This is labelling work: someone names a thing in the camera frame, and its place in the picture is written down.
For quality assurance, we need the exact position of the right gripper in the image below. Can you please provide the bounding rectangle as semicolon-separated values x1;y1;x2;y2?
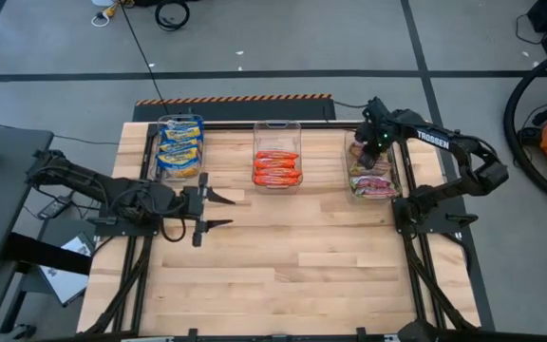
354;97;398;171

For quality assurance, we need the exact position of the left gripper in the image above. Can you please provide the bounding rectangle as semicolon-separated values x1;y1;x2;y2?
180;171;237;248

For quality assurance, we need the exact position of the clear plastic bin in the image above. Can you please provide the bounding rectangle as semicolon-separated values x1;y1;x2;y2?
342;123;406;201
148;113;206;185
253;119;304;195

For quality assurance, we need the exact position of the black mat with hazard stripe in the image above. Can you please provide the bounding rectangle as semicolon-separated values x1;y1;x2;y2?
132;93;337;123

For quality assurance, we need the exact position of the silver laptop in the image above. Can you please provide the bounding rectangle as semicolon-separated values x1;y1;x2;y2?
38;232;97;308

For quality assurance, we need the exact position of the black desk crossbar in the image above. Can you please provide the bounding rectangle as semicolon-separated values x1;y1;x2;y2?
0;231;95;276

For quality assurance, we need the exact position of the dark grey desk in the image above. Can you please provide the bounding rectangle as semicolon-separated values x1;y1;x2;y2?
0;125;55;268

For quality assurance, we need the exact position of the yellow white power plug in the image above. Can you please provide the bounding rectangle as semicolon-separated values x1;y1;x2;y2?
90;2;123;28

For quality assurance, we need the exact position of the black aluminium table frame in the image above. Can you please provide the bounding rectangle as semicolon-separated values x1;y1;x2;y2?
83;121;481;342

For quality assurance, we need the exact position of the black vacuum hose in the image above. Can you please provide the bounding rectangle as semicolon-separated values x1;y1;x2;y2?
503;47;547;208

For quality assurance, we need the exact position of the long black floor cable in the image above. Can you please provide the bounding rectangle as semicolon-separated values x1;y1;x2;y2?
119;0;170;116

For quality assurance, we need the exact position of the coiled black cable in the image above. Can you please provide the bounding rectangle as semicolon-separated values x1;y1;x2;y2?
152;0;192;33

